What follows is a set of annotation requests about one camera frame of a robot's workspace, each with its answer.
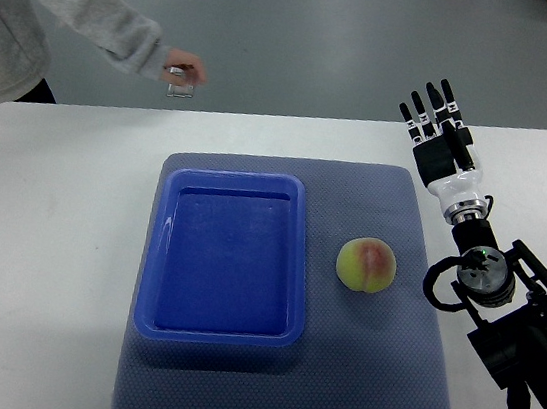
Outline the person's bare hand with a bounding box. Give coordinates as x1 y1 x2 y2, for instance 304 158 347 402
160 47 208 87

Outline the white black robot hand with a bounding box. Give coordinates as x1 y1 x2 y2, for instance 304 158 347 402
399 79 486 216

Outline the blue plastic tray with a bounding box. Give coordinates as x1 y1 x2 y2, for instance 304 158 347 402
132 168 306 348

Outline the small clear metal clip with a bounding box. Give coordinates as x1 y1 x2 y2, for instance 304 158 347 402
166 67 195 99

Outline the blue grey table mat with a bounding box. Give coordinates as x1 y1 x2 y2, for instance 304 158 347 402
111 153 450 409

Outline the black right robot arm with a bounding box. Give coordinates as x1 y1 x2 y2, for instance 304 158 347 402
399 80 547 409

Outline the yellow red peach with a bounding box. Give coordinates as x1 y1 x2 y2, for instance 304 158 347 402
335 237 397 294

